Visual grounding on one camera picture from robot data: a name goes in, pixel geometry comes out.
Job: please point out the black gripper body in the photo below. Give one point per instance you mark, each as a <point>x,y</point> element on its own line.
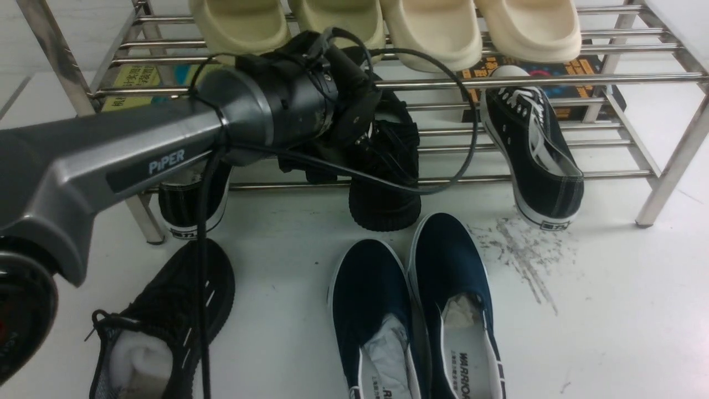
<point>343,57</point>

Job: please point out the black knit sneaker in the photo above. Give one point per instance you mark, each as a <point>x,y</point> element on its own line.
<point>151,349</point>
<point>385,205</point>

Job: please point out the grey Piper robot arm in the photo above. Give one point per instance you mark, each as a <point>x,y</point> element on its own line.
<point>309,103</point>

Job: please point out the stainless steel shoe rack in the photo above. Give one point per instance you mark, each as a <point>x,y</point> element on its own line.
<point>137,34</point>

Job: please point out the navy slip-on shoe right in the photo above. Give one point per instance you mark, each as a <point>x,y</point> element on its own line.
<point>450,285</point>

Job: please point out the navy slip-on shoe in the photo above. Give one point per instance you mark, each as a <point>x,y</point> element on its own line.
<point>369,303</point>
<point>450,285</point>

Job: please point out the navy slip-on shoe left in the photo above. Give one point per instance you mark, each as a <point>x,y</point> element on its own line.
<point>369,303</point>

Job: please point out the green slide sandal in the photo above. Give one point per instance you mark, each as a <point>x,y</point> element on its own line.
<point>361,18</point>
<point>241,27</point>

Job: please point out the cream slide sandal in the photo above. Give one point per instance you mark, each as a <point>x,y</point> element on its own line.
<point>448,31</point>
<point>534,31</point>

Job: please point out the green slide sandal far left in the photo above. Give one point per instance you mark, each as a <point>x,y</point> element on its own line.
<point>241,27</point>

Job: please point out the cream slide sandal far right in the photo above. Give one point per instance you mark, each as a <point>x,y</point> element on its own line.
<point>534,31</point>

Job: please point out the yellow blue book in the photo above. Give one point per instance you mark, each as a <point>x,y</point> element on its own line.
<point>145,76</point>

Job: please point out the black canvas sneaker right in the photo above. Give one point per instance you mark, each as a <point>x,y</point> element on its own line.
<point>547,184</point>

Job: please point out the black canvas sneaker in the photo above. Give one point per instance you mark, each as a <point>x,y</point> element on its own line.
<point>178,199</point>
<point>547,184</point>

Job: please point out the black canvas sneaker left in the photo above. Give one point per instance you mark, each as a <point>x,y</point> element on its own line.
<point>178,199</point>

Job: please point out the black orange book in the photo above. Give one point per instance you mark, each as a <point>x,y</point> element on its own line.
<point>583,65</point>

